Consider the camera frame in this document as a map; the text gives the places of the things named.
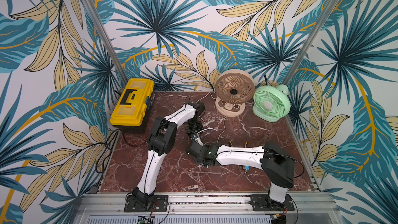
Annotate yellow black toolbox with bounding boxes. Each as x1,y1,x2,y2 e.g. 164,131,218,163
110,78,154,134

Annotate right aluminium corner post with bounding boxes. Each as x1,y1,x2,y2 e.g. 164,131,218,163
283,0,340,86

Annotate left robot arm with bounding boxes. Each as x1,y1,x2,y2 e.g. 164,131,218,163
132,102,205,209

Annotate white fan power cable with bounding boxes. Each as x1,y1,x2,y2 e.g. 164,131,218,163
198,116,227,145

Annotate aluminium front rail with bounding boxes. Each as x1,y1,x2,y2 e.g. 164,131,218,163
72,191,344,224

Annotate beige desk fan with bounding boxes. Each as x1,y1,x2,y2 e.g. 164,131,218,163
215,69,255,117

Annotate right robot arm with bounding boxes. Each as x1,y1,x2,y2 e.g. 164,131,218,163
187,142,295,203

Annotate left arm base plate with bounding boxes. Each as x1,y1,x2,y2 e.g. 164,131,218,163
124,195,169,213

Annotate left aluminium corner post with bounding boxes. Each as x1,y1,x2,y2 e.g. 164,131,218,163
82,0,128,86

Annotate aluminium corner post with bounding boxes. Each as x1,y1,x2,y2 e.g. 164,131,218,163
82,0,128,86
283,0,340,86

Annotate black power strip cord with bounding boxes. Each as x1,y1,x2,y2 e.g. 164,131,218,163
121,130,150,147

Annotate yellow handled pliers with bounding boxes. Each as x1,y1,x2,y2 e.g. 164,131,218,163
229,141,248,171

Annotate green desk fan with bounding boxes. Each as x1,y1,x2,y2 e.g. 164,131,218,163
252,85,291,123

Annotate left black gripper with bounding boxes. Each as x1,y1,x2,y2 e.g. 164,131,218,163
184,117,204,139

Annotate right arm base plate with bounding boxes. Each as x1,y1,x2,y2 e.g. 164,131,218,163
248,194,295,213

